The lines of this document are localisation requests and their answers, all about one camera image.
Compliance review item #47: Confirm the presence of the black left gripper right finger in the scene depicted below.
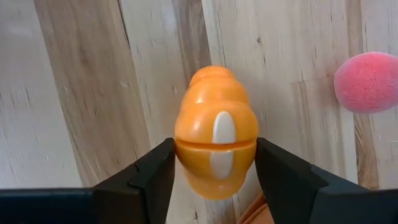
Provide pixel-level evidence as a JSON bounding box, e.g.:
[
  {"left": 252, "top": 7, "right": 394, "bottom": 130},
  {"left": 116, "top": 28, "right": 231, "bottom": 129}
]
[{"left": 254, "top": 138, "right": 376, "bottom": 224}]

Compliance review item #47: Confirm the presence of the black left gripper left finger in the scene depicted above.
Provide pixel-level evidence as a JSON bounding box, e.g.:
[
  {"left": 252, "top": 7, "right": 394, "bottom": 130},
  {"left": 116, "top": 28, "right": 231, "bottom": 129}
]
[{"left": 93, "top": 138, "right": 177, "bottom": 224}]

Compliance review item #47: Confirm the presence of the orange toy pepper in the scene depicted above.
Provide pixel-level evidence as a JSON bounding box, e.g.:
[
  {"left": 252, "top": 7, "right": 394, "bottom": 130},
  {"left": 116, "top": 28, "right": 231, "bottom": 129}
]
[{"left": 174, "top": 65, "right": 260, "bottom": 200}]

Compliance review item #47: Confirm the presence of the orange folded cloth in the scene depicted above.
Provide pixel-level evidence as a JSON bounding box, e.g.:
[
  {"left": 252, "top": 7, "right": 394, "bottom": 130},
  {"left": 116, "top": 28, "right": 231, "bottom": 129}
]
[{"left": 238, "top": 192, "right": 274, "bottom": 224}]

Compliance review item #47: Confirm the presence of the pink toy peach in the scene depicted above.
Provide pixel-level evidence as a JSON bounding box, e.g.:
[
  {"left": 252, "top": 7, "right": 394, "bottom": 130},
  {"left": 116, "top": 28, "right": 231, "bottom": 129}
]
[{"left": 334, "top": 52, "right": 398, "bottom": 114}]

